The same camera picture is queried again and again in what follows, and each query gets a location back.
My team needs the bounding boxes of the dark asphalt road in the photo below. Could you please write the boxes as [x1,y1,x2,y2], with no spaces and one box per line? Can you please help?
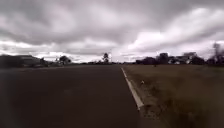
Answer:
[0,64,168,128]

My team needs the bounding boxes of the low building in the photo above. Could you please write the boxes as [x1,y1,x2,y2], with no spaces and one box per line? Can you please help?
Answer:
[0,54,43,69]

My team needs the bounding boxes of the tree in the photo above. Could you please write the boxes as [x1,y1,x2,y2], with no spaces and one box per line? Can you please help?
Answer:
[101,52,111,65]
[58,55,73,66]

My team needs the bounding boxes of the dry grass verge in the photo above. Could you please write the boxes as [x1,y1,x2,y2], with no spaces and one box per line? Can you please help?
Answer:
[123,64,224,128]

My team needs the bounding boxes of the white painted edge line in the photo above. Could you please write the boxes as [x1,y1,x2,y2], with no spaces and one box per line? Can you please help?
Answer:
[120,67,145,111]

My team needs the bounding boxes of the row of trees and buildings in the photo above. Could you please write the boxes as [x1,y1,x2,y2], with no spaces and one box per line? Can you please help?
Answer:
[134,42,224,67]

